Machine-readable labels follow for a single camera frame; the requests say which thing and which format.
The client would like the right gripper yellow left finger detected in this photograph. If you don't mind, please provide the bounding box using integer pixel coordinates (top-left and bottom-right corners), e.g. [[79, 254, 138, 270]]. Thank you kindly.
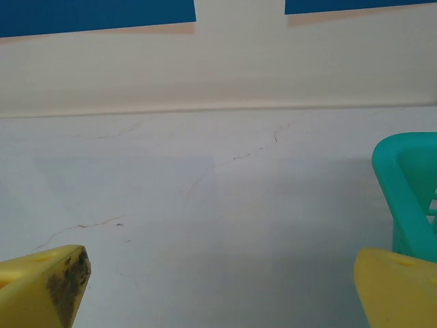
[[0, 244, 92, 328]]

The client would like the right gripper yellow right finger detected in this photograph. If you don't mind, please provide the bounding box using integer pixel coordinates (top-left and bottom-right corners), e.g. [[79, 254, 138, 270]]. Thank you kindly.
[[353, 247, 437, 328]]

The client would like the teal plastic basket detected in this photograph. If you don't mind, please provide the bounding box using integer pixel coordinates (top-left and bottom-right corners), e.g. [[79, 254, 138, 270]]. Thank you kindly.
[[371, 131, 437, 264]]

